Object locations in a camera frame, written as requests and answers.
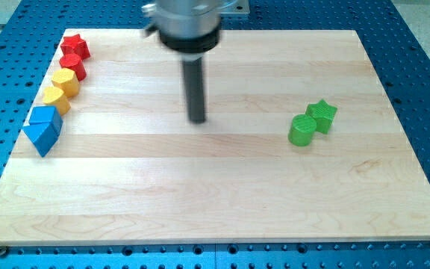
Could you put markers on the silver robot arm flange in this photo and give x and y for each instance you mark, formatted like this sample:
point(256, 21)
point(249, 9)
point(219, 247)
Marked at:
point(187, 26)

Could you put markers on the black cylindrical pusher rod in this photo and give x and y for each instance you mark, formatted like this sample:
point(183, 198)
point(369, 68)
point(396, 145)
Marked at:
point(193, 78)

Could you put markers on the light wooden board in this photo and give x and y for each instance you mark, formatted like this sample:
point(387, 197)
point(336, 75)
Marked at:
point(129, 168)

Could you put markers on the green cylinder block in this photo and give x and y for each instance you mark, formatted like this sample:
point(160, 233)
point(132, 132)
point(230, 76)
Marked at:
point(302, 130)

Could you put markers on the green star block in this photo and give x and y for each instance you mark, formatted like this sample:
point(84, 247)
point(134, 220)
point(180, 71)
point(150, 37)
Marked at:
point(323, 113)

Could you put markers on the red cylinder block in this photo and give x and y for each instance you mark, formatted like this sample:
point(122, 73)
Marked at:
point(74, 62)

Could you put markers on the yellow hexagon block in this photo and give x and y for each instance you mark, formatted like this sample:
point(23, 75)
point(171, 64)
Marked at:
point(66, 79)

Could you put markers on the red star block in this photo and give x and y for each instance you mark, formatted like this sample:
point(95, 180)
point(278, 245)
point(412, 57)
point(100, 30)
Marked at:
point(75, 44)

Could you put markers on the yellow heart block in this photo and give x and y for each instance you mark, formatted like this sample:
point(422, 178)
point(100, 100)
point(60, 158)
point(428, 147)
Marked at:
point(56, 97)

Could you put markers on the blue triangle block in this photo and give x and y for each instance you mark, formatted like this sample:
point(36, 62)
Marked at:
point(43, 136)

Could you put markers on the blue cube block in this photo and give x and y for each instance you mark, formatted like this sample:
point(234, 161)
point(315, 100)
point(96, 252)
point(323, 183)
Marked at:
point(47, 114)

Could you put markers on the silver mounting bracket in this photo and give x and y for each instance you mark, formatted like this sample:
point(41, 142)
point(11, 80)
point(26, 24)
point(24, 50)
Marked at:
point(239, 7)

